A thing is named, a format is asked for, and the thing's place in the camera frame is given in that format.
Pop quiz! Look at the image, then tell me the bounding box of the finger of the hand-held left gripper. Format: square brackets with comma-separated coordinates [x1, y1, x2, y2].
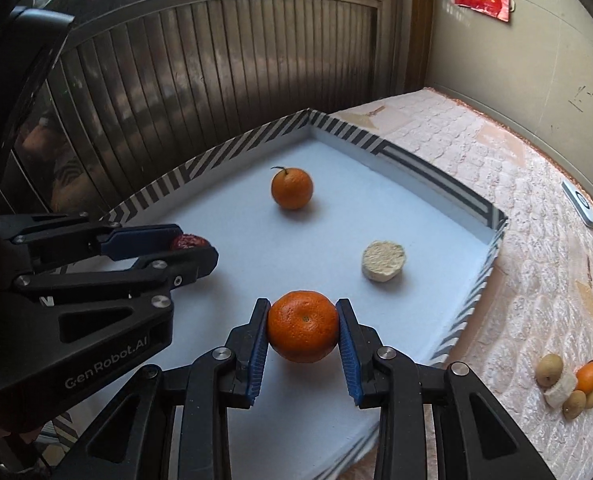
[0, 212, 183, 273]
[14, 246, 220, 311]

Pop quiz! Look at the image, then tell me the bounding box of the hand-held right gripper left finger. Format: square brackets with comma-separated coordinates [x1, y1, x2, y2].
[44, 298, 272, 480]

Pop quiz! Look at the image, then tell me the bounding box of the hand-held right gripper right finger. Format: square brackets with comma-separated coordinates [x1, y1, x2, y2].
[336, 298, 557, 480]

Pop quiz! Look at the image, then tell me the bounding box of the red date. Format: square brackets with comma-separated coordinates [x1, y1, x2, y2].
[170, 233, 211, 252]

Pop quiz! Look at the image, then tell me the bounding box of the round orange without stem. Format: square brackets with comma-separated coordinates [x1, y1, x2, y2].
[267, 290, 341, 364]

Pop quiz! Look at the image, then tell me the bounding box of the white tray with striped rim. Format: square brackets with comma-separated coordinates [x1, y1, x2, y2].
[51, 107, 509, 480]

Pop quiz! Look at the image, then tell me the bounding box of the peeled banana piece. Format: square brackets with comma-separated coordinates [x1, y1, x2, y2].
[543, 372, 578, 408]

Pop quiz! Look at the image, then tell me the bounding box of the small oval orange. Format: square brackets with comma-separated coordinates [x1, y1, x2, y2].
[575, 361, 593, 395]

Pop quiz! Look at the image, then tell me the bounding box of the yam chunk tray back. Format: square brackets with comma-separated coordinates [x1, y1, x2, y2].
[361, 240, 408, 284]

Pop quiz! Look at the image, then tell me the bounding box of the orange with stem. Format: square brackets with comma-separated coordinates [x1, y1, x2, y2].
[270, 166, 314, 211]

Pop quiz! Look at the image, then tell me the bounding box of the pink quilted bed cover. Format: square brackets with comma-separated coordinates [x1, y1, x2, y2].
[321, 87, 593, 480]

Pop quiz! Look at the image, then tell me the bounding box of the white remote control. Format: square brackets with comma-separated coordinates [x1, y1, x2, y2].
[561, 180, 593, 228]

